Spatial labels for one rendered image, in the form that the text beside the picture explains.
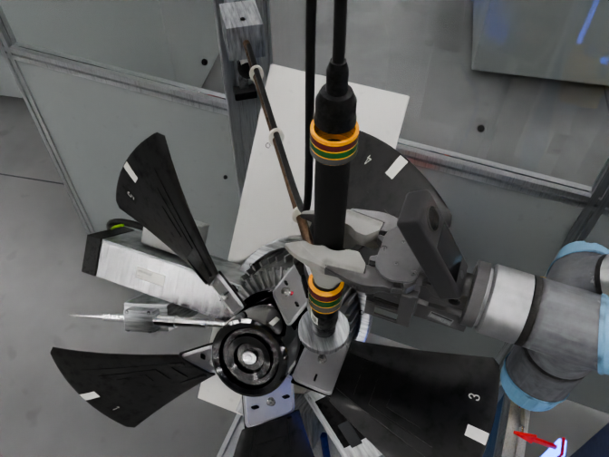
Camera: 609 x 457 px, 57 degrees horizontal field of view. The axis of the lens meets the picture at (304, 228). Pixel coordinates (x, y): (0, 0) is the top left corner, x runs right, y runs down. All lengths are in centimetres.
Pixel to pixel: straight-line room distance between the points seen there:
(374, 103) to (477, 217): 64
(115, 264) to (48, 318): 141
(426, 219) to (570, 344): 19
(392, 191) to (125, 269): 54
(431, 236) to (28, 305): 217
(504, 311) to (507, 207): 94
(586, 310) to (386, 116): 54
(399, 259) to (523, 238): 102
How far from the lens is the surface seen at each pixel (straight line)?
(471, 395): 89
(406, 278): 58
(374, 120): 102
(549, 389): 69
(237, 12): 115
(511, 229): 158
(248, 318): 82
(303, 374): 86
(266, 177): 107
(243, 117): 137
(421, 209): 53
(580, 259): 78
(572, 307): 61
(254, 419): 92
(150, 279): 107
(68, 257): 265
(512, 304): 59
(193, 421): 214
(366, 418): 85
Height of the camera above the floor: 197
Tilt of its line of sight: 51 degrees down
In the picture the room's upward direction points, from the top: straight up
